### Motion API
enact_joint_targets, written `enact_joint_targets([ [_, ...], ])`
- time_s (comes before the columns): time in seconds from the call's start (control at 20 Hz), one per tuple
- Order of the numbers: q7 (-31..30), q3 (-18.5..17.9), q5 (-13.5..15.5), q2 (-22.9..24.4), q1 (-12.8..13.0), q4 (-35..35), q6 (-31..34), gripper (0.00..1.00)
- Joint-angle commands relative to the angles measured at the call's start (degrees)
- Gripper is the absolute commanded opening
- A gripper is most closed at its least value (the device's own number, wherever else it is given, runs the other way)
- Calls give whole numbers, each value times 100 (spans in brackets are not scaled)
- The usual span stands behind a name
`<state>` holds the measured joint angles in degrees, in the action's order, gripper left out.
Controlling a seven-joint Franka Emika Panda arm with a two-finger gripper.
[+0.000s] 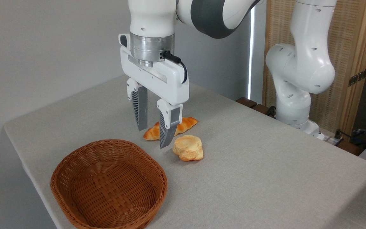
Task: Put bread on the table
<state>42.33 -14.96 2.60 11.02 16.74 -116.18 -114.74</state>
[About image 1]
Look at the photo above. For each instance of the brass screen hinge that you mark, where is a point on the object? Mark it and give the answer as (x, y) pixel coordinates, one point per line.
(357, 77)

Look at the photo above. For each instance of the brown wicker basket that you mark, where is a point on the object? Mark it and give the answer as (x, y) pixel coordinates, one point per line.
(138, 206)

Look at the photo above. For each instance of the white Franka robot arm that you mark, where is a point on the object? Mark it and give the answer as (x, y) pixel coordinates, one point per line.
(310, 63)

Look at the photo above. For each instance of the round flat bread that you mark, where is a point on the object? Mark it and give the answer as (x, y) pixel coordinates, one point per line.
(189, 149)

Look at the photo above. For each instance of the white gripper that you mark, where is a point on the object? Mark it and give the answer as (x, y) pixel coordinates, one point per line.
(164, 84)

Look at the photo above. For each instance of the black power plug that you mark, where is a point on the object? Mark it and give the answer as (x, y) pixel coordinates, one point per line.
(338, 135)

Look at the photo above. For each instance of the long braided bread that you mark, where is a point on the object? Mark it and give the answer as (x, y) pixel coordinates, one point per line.
(187, 123)

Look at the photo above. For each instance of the wooden rattan folding screen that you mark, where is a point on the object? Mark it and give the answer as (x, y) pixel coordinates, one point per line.
(345, 31)

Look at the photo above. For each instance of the dark brown wooden block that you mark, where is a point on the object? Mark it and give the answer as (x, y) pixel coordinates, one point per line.
(262, 109)
(246, 101)

